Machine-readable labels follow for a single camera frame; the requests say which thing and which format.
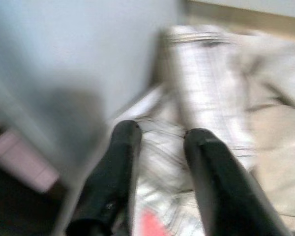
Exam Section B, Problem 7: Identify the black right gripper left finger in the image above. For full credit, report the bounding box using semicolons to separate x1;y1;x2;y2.
65;119;142;236

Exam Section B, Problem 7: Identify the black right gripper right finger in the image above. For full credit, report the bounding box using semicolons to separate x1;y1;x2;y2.
183;128;293;236

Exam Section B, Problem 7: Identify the grey-white washing machine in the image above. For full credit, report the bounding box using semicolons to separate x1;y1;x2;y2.
0;0;187;236

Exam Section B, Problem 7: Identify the beige garment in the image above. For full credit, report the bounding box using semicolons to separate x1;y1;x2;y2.
221;34;295;219

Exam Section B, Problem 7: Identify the white checked cloth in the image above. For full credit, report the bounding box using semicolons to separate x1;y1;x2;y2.
118;26;259;236

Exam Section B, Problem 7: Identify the pink box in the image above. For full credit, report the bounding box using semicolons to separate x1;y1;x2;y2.
0;131;59;192

